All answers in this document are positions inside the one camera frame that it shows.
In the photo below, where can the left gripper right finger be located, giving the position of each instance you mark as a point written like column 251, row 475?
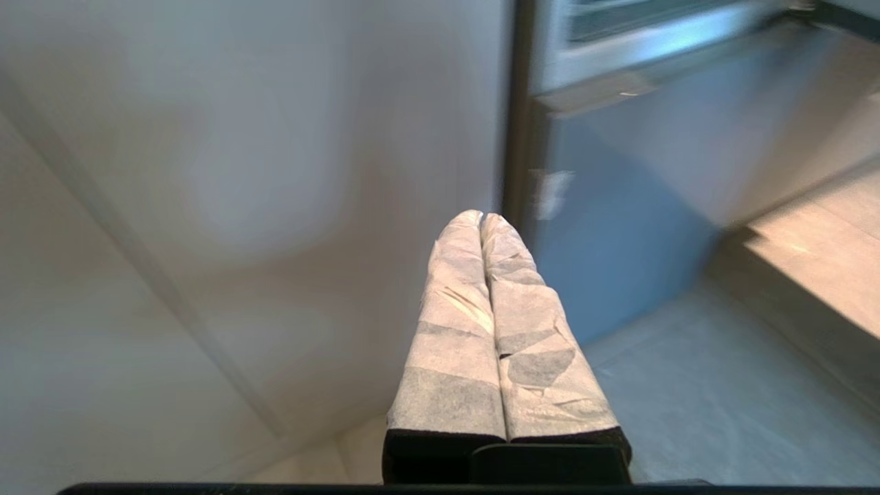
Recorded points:
column 543, row 371

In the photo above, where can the fridge drawer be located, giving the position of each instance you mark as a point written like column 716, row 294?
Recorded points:
column 619, row 48

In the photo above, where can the stainless steel fridge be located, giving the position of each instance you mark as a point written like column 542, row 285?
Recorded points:
column 639, row 192

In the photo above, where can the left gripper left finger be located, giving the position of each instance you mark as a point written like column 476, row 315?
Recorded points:
column 454, row 357

